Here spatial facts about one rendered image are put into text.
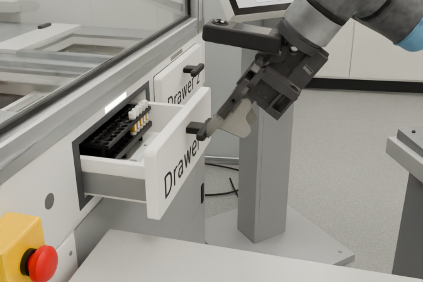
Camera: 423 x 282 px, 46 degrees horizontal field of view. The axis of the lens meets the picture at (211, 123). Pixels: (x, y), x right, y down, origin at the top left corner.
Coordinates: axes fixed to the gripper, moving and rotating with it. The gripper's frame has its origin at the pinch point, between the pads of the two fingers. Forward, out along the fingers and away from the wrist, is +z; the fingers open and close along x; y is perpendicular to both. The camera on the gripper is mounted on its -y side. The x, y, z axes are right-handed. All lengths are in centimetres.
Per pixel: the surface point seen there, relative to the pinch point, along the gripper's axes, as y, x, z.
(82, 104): -16.4, -11.1, 4.5
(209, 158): 16, 158, 98
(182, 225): 11, 32, 45
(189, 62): -11.5, 35.5, 8.8
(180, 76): -10.7, 28.8, 10.0
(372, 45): 66, 297, 21
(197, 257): 10.1, -13.6, 12.0
